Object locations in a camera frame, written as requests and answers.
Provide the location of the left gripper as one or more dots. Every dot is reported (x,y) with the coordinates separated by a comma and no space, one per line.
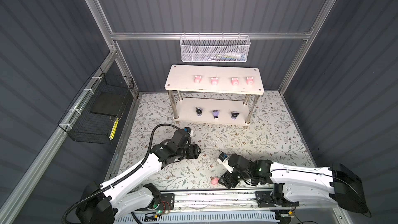
(194,152)

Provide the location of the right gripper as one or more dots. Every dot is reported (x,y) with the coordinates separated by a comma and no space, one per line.
(225,178)

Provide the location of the dark purple toy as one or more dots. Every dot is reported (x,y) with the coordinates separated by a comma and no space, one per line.
(199,111)

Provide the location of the pink plastic toy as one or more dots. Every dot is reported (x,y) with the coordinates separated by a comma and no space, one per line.
(235,81)
(250,80)
(214,81)
(214,181)
(197,79)

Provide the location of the purple striped toy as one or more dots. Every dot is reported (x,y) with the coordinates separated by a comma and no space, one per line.
(234,115)

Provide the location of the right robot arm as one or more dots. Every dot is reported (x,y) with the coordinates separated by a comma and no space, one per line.
(344,186)

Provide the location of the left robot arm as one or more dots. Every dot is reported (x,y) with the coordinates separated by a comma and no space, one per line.
(104,203)

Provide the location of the white two-tier shelf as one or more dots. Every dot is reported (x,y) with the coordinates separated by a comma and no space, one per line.
(181,79)

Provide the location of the floral patterned mat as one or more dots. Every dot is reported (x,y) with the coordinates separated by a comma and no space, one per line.
(272,135)

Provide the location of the yellow label tag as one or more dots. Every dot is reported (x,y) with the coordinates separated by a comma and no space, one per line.
(114,128)

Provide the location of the black pad in basket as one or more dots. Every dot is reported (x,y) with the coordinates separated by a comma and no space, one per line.
(107,104)

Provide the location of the items in white basket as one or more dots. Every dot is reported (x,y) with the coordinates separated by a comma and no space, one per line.
(228,57)

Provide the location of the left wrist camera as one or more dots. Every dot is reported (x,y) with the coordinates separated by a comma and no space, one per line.
(188,130)

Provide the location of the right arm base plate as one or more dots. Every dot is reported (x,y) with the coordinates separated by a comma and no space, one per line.
(270,199)

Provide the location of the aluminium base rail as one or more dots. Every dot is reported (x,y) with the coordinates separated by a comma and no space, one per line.
(214,199)

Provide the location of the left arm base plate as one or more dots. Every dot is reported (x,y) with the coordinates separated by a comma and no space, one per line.
(162,202)

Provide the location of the white ribbed cable duct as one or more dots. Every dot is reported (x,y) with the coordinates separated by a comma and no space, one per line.
(215,217)

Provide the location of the black wire mesh basket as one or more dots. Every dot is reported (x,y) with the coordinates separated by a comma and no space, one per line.
(81,125)

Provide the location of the white wire mesh basket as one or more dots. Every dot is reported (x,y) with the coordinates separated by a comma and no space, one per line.
(194,49)

